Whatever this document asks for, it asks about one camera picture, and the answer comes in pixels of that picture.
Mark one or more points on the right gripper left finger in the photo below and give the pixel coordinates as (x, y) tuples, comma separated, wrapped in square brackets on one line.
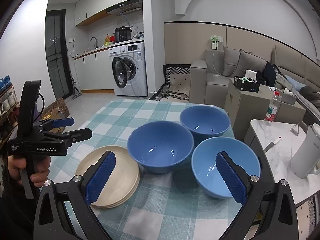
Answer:
[(52, 220)]

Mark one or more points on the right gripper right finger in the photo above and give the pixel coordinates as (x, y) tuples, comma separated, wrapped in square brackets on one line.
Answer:
[(279, 219)]

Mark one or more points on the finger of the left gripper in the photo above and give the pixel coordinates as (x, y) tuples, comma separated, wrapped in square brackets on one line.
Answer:
[(58, 123), (79, 135)]

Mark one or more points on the beige plate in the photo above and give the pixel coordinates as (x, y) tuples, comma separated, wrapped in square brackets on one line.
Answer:
[(123, 181)]

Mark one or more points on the light blue ribbed bowl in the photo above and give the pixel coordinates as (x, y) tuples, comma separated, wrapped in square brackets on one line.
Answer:
[(203, 164)]

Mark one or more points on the large dark blue bowl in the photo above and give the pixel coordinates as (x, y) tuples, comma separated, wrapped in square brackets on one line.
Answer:
[(160, 147)]

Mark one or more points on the kitchen faucet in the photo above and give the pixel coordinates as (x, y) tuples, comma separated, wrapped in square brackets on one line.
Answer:
[(95, 42)]

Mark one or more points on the person's left hand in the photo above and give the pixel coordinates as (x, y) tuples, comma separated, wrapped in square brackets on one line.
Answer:
[(16, 164)]

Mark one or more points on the white electric kettle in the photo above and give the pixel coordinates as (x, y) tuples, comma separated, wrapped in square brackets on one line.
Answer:
[(305, 160)]

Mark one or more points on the white marble side table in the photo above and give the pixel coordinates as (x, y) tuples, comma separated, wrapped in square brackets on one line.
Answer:
[(276, 142)]

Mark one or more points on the white washing machine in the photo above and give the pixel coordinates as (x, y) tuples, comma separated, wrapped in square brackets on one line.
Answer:
[(129, 69)]

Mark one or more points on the yellow oil bottle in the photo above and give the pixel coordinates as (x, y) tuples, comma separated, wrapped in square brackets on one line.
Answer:
[(107, 40)]

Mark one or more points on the plastic water bottle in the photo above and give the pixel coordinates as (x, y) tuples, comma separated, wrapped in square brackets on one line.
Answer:
[(273, 107)]

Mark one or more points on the black pressure cooker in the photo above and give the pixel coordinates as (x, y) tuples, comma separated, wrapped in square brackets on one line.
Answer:
[(122, 34)]

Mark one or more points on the patterned floor mat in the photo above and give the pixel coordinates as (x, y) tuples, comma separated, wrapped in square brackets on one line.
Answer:
[(176, 88)]

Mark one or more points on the grey cabinet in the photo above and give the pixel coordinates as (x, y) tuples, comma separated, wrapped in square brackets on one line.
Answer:
[(242, 107)]

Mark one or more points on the grey blanket on bed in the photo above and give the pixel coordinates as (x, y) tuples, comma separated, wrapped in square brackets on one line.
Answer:
[(311, 95)]

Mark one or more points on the black organizer box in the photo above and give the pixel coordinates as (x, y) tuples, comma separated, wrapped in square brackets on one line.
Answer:
[(246, 84)]

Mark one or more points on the range hood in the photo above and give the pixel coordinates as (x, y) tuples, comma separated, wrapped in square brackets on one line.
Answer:
[(125, 7)]

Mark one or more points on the grey sofa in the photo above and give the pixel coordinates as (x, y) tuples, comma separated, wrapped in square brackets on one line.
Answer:
[(210, 77)]

